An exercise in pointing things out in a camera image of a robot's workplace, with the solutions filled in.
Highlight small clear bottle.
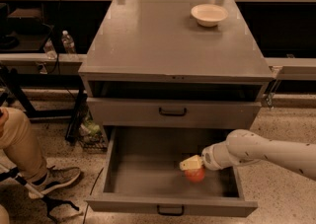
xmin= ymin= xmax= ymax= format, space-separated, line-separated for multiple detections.
xmin=43 ymin=39 xmax=57 ymax=60

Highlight clear water bottle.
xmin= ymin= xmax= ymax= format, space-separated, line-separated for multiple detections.
xmin=61 ymin=31 xmax=76 ymax=54

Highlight person leg khaki trousers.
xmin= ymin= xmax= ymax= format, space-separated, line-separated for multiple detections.
xmin=0 ymin=107 xmax=47 ymax=186

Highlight grey drawer cabinet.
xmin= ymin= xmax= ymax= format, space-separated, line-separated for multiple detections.
xmin=78 ymin=0 xmax=275 ymax=150

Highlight open grey drawer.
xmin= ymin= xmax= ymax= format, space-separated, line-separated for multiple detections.
xmin=87 ymin=127 xmax=258 ymax=217

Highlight closed grey drawer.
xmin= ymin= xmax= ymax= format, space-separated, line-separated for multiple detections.
xmin=87 ymin=98 xmax=261 ymax=129

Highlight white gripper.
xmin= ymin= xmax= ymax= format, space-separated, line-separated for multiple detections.
xmin=180 ymin=142 xmax=235 ymax=171

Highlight red apple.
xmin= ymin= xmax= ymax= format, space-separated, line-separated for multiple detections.
xmin=185 ymin=168 xmax=205 ymax=183

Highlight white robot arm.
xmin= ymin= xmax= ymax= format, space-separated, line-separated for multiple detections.
xmin=180 ymin=129 xmax=316 ymax=180

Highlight black drawer handle upper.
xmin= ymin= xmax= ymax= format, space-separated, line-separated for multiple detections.
xmin=158 ymin=108 xmax=188 ymax=116

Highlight white bowl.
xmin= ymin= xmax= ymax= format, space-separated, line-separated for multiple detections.
xmin=191 ymin=4 xmax=228 ymax=28

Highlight black chair base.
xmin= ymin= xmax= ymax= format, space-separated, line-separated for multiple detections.
xmin=0 ymin=164 xmax=80 ymax=224

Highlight grey sneaker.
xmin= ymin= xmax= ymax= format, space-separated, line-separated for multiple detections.
xmin=32 ymin=167 xmax=81 ymax=195

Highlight black drawer handle lower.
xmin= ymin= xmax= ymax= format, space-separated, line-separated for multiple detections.
xmin=156 ymin=205 xmax=185 ymax=217

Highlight black cable on floor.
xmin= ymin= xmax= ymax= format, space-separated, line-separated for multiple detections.
xmin=81 ymin=167 xmax=105 ymax=224

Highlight black drawer handle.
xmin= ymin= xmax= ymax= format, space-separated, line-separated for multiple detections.
xmin=158 ymin=108 xmax=188 ymax=116
xmin=156 ymin=205 xmax=185 ymax=217

